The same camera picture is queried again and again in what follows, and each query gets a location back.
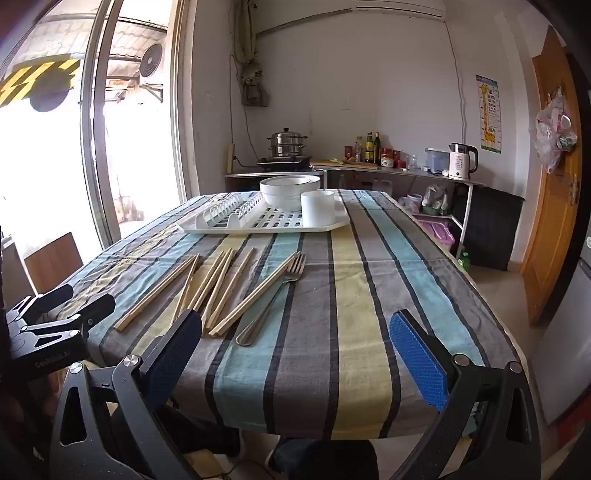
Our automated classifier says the metal stove stand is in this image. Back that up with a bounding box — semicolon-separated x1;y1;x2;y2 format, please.
225;164;328;192

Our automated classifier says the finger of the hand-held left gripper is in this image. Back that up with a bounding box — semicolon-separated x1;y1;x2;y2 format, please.
25;293;116;343
9;284;75;325

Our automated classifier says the gas stove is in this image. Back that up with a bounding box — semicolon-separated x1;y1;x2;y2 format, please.
256;154;315;169

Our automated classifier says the white cylindrical cup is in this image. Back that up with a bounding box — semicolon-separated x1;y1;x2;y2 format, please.
300;189;335;228

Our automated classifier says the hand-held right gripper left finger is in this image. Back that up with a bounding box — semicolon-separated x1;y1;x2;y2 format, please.
48;309;204;480

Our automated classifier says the metal fork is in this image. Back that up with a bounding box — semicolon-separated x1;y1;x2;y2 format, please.
235;253;308;347

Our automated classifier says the clear plastic container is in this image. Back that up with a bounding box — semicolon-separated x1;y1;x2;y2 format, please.
425;148;451;174

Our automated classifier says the pink storage box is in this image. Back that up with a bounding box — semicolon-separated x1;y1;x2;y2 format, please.
413;217;458;252

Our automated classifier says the yellow black striped sign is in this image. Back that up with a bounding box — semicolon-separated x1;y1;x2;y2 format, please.
0;58;81;109

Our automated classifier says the white refrigerator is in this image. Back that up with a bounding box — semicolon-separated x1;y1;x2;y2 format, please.
531;240;591;425

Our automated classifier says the hanging grey cloth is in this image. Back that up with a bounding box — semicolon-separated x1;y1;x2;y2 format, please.
233;46;271;107

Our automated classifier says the bunch of wooden chopsticks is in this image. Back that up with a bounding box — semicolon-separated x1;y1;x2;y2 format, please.
114;249;298;337

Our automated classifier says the white bowl dark rim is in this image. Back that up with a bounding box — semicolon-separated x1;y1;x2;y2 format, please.
262;189;308;212
259;174;321;197

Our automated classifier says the white electric kettle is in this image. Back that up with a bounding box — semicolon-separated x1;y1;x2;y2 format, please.
449;142;479;181

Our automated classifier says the hanging plastic bag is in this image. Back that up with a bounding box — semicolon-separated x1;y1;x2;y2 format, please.
534;88;578;174

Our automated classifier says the outdoor fan unit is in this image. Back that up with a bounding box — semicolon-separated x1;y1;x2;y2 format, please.
139;41;167;88

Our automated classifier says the black cabinet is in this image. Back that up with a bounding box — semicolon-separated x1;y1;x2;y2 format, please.
452;182;526;271

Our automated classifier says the striped tablecloth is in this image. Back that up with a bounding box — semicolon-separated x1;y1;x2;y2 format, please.
55;188;522;439

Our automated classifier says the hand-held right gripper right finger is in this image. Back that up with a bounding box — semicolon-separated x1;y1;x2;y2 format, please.
389;309;543;480

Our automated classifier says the wooden cutting board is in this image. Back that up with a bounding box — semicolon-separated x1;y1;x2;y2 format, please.
310;159;379;168

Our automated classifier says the brown wooden board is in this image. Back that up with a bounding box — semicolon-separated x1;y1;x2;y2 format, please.
24;232;84;296

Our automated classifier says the white plastic dish rack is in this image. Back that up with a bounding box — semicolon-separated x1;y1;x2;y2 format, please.
177;190;352;235

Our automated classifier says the metal sliding door frame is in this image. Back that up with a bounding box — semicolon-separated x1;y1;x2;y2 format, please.
78;0;195;245

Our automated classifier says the wooden door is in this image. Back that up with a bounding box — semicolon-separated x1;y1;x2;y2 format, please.
519;25;585;326

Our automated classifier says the bag of kitchen goods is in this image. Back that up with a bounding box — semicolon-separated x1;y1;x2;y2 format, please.
422;185;453;217

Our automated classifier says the white air conditioner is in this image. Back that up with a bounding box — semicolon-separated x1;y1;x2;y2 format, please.
351;0;446;19

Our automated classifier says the steel steamer pot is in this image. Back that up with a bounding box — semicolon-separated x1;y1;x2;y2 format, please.
267;128;308;160

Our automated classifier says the steel shelf counter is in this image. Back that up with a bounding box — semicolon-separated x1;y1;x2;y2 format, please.
323;164;485;259

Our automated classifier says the giraffe wall poster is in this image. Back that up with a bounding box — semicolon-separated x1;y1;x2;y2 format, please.
475;74;502;155

